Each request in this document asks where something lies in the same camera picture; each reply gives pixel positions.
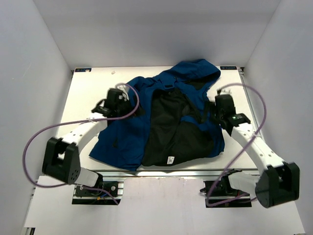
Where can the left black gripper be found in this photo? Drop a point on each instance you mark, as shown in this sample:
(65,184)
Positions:
(128,104)

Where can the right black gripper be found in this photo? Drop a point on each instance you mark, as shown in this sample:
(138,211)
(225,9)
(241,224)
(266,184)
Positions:
(215,106)

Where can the blue hooded zip jacket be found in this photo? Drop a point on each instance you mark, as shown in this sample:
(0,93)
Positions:
(172,124)

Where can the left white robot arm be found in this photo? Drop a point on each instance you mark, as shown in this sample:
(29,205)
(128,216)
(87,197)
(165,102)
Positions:
(62,155)

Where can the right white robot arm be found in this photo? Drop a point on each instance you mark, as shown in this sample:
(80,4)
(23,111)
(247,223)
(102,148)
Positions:
(278,181)

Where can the right blue table label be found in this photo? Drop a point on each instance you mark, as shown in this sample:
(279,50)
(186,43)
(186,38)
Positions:
(228,68)

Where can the blue table label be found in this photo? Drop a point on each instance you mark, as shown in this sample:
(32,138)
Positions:
(82,70)
(228,68)

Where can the left blue table label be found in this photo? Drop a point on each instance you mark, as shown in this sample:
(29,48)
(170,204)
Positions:
(82,70)

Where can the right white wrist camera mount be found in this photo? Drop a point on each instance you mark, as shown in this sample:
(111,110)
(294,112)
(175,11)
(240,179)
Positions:
(224,91)

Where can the aluminium table frame rail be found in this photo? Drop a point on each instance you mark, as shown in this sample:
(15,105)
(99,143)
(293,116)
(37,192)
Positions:
(255,105)

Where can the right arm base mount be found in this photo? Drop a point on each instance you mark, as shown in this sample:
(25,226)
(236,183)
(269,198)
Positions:
(222,195)

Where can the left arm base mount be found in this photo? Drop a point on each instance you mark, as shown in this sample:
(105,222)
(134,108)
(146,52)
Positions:
(108,193)

